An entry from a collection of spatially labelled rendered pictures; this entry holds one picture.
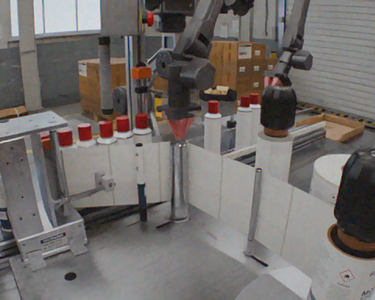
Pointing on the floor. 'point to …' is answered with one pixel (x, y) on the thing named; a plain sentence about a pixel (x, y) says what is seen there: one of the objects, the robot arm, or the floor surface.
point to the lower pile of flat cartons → (8, 114)
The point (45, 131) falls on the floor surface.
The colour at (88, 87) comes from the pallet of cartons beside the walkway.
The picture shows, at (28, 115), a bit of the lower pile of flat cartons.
